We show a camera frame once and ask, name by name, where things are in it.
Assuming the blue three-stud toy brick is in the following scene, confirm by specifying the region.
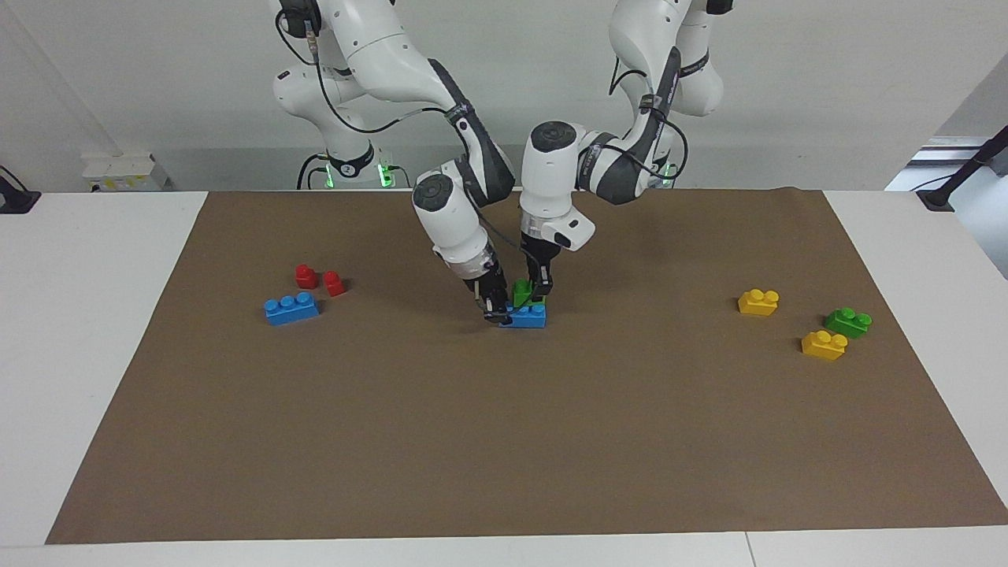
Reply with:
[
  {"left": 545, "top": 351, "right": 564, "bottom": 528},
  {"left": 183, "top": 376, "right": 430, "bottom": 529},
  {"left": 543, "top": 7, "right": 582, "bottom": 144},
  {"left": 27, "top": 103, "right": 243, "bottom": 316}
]
[
  {"left": 498, "top": 302, "right": 547, "bottom": 329},
  {"left": 264, "top": 292, "right": 321, "bottom": 326}
]

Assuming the brown table mat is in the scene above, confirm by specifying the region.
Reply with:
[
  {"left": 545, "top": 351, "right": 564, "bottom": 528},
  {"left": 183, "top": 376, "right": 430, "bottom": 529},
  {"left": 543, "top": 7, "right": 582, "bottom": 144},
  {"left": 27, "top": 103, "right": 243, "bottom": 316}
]
[{"left": 46, "top": 187, "right": 1008, "bottom": 546}]

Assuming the yellow two-stud toy brick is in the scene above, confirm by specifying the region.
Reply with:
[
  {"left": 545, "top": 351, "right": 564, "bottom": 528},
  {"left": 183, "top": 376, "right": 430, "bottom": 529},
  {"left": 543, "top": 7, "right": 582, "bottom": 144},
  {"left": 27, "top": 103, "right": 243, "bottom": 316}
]
[
  {"left": 801, "top": 330, "right": 849, "bottom": 361},
  {"left": 738, "top": 289, "right": 780, "bottom": 317}
]

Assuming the black slanted stand leg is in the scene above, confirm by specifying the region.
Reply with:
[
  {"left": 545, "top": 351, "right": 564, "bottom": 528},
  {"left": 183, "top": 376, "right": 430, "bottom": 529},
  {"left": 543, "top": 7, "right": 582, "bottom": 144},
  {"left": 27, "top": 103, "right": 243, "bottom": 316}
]
[{"left": 916, "top": 124, "right": 1008, "bottom": 212}]

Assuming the black stand foot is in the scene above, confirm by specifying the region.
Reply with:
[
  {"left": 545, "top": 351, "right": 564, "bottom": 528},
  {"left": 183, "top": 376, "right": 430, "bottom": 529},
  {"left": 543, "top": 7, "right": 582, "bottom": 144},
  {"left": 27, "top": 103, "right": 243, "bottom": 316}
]
[{"left": 0, "top": 165, "right": 42, "bottom": 215}]

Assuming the black left arm gripper cable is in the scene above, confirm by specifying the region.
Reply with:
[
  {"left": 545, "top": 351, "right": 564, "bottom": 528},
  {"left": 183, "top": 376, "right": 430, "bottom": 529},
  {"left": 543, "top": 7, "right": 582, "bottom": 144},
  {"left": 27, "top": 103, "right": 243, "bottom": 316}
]
[{"left": 609, "top": 47, "right": 691, "bottom": 180}]

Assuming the black right arm base cable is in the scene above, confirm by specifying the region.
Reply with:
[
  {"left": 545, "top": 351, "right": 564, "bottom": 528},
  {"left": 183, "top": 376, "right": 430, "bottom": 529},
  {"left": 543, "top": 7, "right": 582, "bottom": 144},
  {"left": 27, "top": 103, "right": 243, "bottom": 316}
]
[{"left": 297, "top": 154, "right": 328, "bottom": 191}]

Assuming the white wall socket box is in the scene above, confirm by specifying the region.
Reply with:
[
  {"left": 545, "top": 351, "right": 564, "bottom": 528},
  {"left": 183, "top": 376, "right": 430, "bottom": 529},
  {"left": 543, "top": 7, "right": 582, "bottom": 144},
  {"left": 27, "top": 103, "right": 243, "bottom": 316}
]
[{"left": 81, "top": 154, "right": 170, "bottom": 192}]

